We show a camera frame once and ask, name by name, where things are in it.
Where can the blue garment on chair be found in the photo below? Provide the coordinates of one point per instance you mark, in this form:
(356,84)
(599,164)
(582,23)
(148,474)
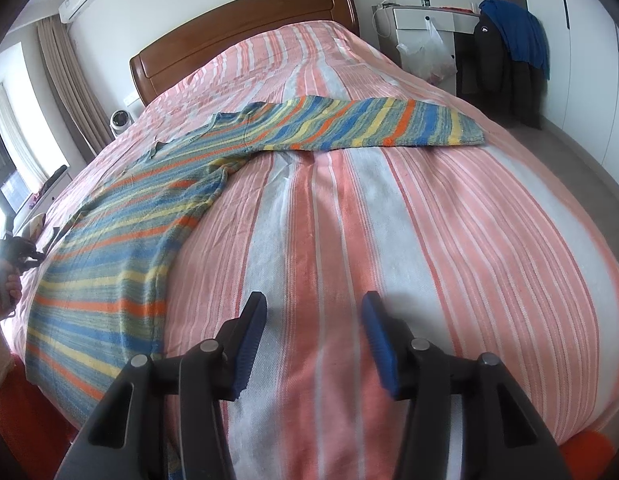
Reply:
(521,32)

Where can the person's left hand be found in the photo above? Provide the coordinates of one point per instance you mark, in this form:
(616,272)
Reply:
(10,288)

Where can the white desk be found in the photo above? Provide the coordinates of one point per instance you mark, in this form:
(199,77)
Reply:
(403,30)

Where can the white wardrobe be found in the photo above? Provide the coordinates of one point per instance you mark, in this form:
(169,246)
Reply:
(583,90)

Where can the pink striped bed cover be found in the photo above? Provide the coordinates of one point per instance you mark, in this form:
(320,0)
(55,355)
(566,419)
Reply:
(518,267)

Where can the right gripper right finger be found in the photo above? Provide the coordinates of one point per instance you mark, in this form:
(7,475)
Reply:
(467,419)

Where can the beige curtain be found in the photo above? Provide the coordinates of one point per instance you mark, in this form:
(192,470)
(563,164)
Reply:
(71,85)

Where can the brown wooden headboard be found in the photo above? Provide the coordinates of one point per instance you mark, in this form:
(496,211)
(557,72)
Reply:
(190,46)

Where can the multicolour striped knit sweater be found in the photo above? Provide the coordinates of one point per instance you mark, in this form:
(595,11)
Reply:
(294,200)

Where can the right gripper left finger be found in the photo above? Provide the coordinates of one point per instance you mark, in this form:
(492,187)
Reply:
(124,437)

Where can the white round security camera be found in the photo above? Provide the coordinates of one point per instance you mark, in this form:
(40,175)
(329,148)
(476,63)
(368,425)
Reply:
(120,121)

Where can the black garment on chair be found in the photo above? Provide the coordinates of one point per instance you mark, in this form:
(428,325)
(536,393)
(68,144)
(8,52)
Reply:
(493,81)

